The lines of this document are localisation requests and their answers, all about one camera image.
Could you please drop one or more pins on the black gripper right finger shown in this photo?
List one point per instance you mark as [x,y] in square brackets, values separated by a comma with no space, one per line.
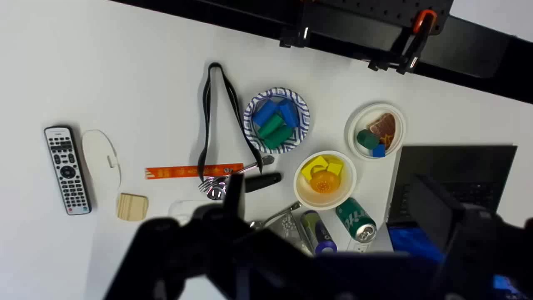
[477,243]

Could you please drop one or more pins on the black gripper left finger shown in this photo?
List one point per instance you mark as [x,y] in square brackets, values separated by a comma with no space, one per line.
[164,255]

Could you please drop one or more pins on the green cylinder block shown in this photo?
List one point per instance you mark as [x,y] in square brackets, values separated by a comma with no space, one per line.
[276,131]

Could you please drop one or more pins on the dark battery cylinder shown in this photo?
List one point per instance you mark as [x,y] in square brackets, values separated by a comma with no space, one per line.
[319,236]

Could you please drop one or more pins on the white bowl yellow blocks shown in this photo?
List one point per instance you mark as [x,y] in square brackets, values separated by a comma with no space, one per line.
[324,180]

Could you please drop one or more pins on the blue white patterned bowl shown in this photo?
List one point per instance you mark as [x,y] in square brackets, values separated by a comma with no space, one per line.
[292,108]

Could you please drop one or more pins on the blue cylinder block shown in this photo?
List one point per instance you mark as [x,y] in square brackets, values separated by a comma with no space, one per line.
[264,111]

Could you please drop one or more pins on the white plate with toys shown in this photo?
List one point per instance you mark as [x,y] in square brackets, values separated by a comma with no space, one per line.
[375,130]

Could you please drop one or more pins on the orange ruler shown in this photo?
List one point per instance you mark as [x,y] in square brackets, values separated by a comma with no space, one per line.
[191,170]

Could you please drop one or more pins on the black laptop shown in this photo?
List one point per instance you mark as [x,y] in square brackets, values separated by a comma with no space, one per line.
[472,173]

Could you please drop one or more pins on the small beige wooden block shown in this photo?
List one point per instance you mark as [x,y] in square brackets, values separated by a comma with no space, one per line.
[132,206]

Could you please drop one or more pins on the green soda can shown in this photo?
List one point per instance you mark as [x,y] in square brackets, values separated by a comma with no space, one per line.
[357,221]

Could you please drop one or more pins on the white flat oval piece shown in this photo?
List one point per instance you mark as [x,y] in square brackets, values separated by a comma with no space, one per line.
[102,160]

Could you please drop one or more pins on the grey remote control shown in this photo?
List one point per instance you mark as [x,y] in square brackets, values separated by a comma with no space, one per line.
[67,168]

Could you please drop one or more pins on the black orange clamp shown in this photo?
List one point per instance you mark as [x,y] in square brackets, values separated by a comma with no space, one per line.
[407,48]

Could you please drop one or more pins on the black handled tool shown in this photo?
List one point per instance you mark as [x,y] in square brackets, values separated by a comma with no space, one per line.
[262,180]

